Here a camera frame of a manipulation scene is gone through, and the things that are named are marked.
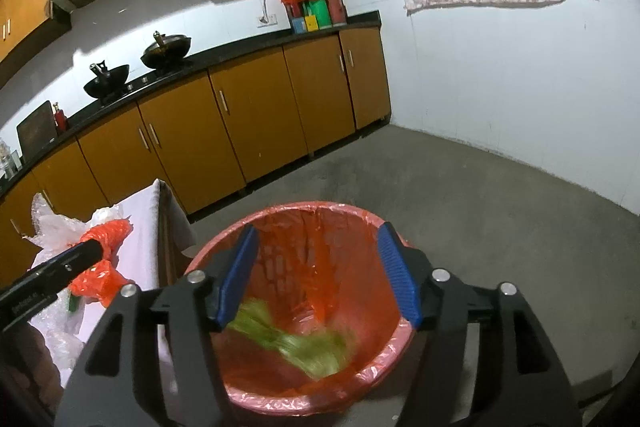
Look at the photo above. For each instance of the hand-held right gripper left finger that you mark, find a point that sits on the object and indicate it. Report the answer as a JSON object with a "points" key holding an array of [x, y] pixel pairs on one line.
{"points": [[239, 277]]}

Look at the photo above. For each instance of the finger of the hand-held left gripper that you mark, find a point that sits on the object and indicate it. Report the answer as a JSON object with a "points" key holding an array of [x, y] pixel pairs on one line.
{"points": [[60, 264]]}

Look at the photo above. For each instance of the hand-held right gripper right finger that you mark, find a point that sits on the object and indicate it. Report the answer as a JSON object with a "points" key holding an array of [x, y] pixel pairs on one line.
{"points": [[397, 277]]}

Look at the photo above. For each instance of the clear bubble wrap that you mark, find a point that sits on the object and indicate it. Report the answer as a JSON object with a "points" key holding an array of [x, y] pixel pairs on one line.
{"points": [[55, 232]]}

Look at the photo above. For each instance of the orange plastic bag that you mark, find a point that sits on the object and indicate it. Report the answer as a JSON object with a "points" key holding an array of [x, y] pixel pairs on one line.
{"points": [[100, 282]]}

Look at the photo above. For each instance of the red basin with liner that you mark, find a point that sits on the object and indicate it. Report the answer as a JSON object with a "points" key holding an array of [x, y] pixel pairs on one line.
{"points": [[310, 267]]}

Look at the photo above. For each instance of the light green plastic bag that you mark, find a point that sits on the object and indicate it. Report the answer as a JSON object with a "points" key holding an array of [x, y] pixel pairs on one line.
{"points": [[300, 347]]}

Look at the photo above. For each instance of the red plastic bin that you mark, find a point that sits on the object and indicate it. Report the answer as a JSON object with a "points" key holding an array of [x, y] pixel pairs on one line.
{"points": [[300, 402]]}

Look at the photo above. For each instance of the white table cloth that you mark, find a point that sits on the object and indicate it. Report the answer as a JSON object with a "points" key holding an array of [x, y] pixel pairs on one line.
{"points": [[140, 227]]}

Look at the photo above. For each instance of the glass jars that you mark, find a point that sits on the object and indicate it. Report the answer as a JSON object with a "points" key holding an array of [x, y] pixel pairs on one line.
{"points": [[10, 162]]}

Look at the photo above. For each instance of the dark cutting board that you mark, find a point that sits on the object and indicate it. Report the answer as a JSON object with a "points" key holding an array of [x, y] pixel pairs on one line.
{"points": [[37, 127]]}

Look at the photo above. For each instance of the red bottle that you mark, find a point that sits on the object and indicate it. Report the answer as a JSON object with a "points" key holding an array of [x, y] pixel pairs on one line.
{"points": [[61, 122]]}

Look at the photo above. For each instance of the wooden base cabinet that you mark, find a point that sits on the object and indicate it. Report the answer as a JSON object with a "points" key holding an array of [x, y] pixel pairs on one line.
{"points": [[250, 117]]}

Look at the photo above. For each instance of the black gas cooktop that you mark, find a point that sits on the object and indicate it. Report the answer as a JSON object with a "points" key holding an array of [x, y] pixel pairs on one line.
{"points": [[137, 84]]}

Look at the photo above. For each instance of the black countertop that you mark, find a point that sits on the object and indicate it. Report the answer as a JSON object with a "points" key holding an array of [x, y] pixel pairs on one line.
{"points": [[240, 52]]}

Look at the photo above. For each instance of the black wok with lid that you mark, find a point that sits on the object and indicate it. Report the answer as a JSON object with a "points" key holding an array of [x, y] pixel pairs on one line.
{"points": [[165, 49]]}

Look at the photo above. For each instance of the small blue box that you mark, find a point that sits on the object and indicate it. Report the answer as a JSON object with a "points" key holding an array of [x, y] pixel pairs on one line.
{"points": [[298, 25]]}

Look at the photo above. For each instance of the small yellow box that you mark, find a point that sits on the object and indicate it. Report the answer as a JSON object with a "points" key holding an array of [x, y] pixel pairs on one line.
{"points": [[311, 23]]}

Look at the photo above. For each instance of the green box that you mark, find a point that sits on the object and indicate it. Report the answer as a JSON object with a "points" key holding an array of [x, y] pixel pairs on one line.
{"points": [[317, 14]]}

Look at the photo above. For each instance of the white wall socket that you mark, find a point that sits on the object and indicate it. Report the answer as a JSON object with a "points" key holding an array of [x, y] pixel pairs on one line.
{"points": [[267, 20]]}

